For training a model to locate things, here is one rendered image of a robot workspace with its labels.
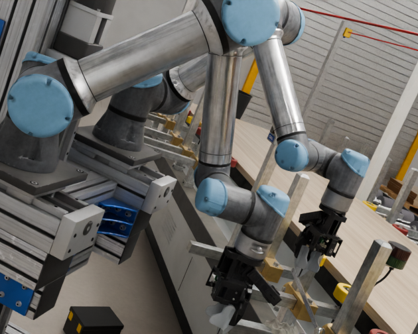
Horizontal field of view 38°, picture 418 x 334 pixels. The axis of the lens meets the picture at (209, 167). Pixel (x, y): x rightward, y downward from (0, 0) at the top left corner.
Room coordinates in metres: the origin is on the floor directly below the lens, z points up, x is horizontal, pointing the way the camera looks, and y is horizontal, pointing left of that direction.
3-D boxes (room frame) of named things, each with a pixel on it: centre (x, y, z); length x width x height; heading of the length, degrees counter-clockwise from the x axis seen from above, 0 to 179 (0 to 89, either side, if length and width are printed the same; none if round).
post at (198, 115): (3.09, 0.15, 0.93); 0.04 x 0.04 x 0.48; 20
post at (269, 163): (2.16, -0.19, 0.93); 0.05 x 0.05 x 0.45; 20
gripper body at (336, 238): (1.55, -0.34, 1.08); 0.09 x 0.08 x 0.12; 21
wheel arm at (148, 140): (3.03, 0.20, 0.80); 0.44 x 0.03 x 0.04; 110
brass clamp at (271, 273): (1.89, -0.29, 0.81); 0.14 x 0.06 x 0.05; 20
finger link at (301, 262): (1.55, -0.32, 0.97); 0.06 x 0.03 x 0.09; 21
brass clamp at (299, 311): (1.66, -0.38, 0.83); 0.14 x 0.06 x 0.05; 20
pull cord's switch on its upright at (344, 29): (4.47, -0.52, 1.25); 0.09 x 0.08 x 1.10; 20
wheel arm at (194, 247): (1.86, -0.24, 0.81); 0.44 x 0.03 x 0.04; 110
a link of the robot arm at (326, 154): (1.59, -0.24, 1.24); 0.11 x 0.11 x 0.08; 61
